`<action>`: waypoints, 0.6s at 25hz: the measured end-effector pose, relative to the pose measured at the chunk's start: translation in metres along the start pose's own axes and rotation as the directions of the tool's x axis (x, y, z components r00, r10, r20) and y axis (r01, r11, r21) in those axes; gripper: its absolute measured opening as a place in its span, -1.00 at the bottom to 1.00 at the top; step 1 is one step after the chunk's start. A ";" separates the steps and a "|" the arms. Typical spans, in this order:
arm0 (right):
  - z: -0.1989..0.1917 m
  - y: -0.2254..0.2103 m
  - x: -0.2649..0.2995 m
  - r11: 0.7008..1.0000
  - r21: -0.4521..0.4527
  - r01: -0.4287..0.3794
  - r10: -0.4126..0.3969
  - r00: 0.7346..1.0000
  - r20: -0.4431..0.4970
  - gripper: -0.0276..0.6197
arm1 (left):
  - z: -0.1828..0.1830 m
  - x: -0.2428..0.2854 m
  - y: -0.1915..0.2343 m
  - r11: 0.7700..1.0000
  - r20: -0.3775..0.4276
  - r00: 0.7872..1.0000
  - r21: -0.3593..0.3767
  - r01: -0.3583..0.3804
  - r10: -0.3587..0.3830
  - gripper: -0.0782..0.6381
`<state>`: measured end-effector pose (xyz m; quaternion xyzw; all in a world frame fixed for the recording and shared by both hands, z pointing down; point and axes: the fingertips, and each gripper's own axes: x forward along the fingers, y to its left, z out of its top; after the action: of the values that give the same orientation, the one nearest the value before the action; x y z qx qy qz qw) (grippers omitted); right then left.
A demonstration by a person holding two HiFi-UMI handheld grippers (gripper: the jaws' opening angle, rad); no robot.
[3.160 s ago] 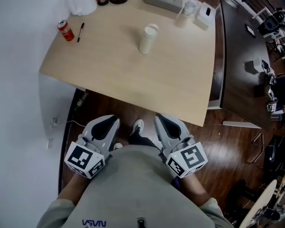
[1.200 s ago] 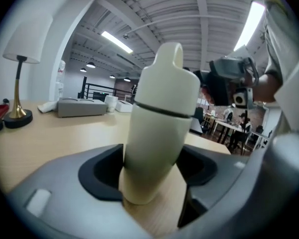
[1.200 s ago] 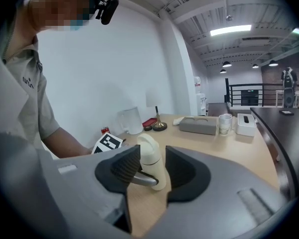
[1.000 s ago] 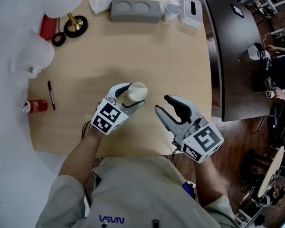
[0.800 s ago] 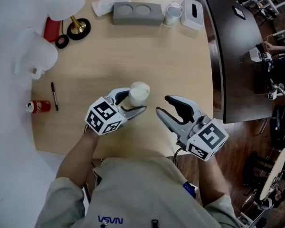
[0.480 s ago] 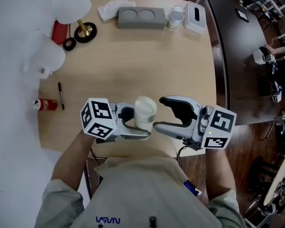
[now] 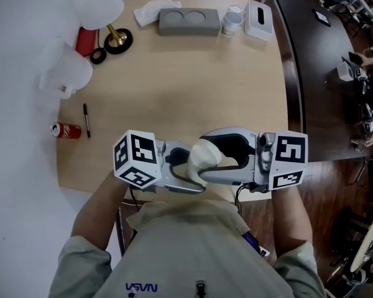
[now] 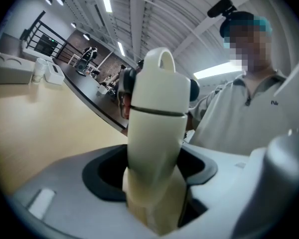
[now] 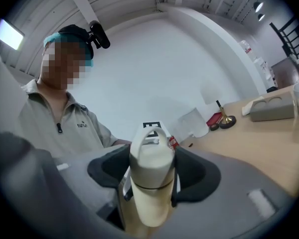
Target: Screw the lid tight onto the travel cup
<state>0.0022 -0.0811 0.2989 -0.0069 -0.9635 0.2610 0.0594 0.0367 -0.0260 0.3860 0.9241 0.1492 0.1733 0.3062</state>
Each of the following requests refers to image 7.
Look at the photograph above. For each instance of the black square card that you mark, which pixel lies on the black square card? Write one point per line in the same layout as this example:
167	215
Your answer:
321	18

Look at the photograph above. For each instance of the white cloth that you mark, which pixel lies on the white cloth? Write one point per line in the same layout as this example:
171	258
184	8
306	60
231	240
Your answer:
149	9

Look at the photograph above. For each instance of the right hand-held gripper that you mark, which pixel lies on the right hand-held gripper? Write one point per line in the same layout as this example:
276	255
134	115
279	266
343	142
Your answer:
290	154

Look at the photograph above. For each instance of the small purple device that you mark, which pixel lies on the small purple device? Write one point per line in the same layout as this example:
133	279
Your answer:
251	242

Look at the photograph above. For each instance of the black marker pen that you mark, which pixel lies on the black marker pen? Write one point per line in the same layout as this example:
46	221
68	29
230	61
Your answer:
86	120

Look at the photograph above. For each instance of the white tissue box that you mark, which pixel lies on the white tissue box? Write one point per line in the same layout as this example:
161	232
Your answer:
251	20

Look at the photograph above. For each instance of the white kettle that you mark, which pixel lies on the white kettle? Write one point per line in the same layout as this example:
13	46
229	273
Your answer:
68	70

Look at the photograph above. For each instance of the grey cup holder tray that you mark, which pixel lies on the grey cup holder tray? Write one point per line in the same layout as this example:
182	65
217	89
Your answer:
189	26

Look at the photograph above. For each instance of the round wooden side table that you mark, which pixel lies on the round wooden side table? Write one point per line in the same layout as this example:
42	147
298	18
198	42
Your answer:
370	241

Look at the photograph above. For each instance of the person's grey shirt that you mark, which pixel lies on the person's grey shirt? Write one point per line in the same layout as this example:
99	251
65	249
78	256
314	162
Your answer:
186	247

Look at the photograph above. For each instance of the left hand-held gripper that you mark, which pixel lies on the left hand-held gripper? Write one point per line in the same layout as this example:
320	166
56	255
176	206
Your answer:
136	157

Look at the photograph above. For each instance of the red case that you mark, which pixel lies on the red case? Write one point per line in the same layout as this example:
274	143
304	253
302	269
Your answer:
85	42

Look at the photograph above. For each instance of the person's right forearm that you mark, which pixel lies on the person's right forearm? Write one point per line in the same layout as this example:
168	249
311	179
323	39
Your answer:
290	222

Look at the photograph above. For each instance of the red soda can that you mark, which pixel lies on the red soda can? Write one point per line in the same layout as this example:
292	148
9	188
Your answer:
68	131

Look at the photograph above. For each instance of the brass lamp with white shade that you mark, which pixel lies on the brass lamp with white shade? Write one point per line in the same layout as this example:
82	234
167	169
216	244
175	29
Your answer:
116	39

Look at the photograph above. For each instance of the black tape roll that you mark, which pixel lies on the black tape roll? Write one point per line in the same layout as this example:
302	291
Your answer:
93	56

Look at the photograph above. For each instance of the clear glass mug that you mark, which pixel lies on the clear glass mug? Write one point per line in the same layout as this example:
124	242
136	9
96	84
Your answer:
233	20

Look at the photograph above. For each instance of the person's left forearm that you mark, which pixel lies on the person's left forearm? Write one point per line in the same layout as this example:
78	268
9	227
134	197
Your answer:
99	213

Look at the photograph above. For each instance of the small white box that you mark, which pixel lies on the small white box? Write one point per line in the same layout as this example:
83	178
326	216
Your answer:
345	71

